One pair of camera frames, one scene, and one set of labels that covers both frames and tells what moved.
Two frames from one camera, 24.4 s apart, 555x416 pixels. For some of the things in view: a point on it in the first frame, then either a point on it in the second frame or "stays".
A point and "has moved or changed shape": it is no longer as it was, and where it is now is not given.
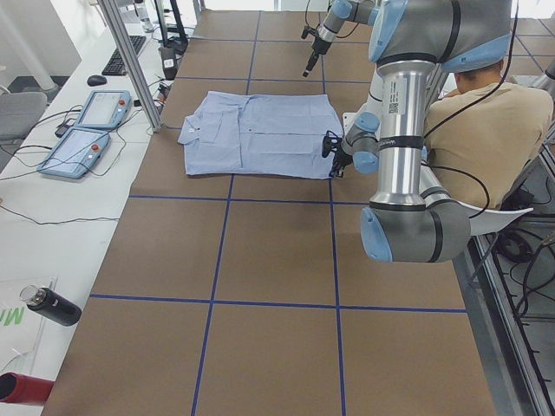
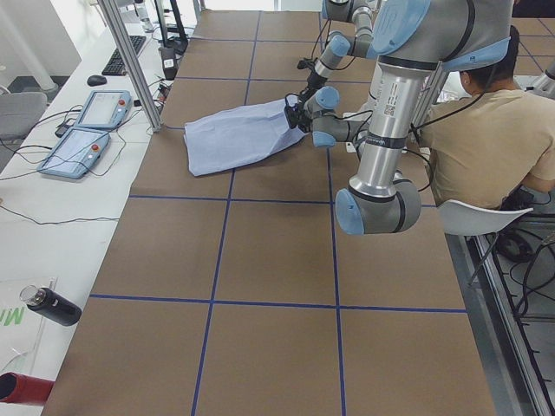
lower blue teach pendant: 75,152 stays
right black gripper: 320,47 → 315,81
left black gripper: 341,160 → 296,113
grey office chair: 19,112 stays
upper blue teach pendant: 105,109 stays
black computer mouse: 95,80 stays
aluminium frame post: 114,16 stays
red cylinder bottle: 23,389 stays
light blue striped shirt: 272,135 has moved or changed shape
